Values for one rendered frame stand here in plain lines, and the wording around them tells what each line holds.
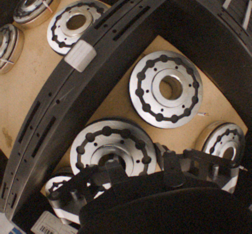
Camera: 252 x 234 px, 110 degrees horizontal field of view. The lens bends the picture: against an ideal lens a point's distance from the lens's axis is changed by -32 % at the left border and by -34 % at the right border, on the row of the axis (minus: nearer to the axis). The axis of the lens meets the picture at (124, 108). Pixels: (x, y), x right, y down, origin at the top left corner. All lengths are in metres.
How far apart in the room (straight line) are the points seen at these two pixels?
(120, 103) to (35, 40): 0.20
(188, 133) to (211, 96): 0.07
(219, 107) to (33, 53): 0.34
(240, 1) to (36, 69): 0.55
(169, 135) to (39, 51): 0.26
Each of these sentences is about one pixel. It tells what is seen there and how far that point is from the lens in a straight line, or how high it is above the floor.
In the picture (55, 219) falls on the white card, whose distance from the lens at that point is 0.29.
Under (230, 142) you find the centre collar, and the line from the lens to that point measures 0.23.
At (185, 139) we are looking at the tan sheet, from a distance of 0.22.
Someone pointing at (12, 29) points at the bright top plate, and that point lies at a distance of 0.30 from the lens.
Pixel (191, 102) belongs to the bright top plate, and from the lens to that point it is 0.18.
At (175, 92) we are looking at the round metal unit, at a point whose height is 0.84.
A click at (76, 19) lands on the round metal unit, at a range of 0.22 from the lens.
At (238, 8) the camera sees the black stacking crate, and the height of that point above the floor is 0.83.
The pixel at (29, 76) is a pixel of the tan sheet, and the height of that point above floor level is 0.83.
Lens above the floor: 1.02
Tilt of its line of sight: 88 degrees down
